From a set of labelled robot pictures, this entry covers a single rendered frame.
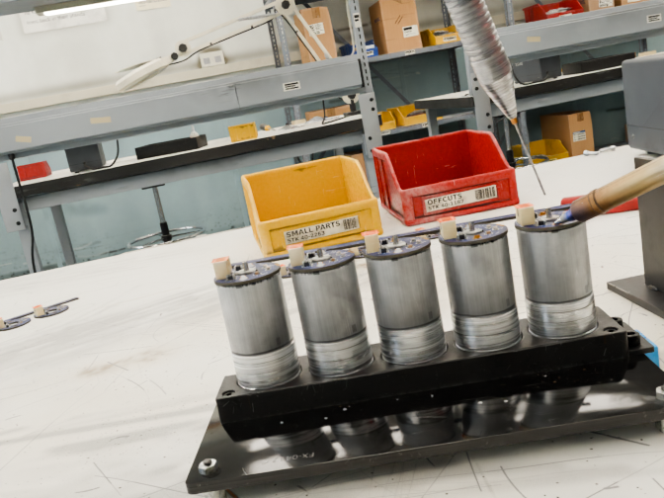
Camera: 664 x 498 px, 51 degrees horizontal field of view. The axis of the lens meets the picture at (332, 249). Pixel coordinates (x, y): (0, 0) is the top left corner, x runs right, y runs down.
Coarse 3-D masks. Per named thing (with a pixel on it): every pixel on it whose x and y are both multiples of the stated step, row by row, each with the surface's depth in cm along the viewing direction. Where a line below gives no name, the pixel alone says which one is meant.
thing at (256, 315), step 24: (216, 288) 26; (240, 288) 25; (264, 288) 25; (240, 312) 25; (264, 312) 25; (288, 312) 26; (240, 336) 25; (264, 336) 25; (288, 336) 26; (240, 360) 26; (264, 360) 26; (288, 360) 26; (240, 384) 26; (264, 384) 26
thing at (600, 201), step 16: (656, 160) 21; (624, 176) 22; (640, 176) 22; (656, 176) 21; (592, 192) 23; (608, 192) 22; (624, 192) 22; (640, 192) 22; (576, 208) 23; (592, 208) 23; (608, 208) 23
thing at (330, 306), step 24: (312, 288) 25; (336, 288) 25; (312, 312) 25; (336, 312) 25; (360, 312) 26; (312, 336) 26; (336, 336) 25; (360, 336) 26; (312, 360) 26; (336, 360) 25; (360, 360) 26
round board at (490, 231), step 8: (480, 224) 27; (488, 224) 26; (496, 224) 26; (488, 232) 25; (496, 232) 25; (504, 232) 25; (440, 240) 25; (448, 240) 25; (456, 240) 25; (464, 240) 25; (472, 240) 24; (480, 240) 24; (488, 240) 24
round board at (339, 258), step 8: (312, 256) 26; (336, 256) 26; (344, 256) 26; (352, 256) 25; (304, 264) 25; (312, 264) 25; (328, 264) 25; (336, 264) 25; (344, 264) 25; (296, 272) 25; (304, 272) 25
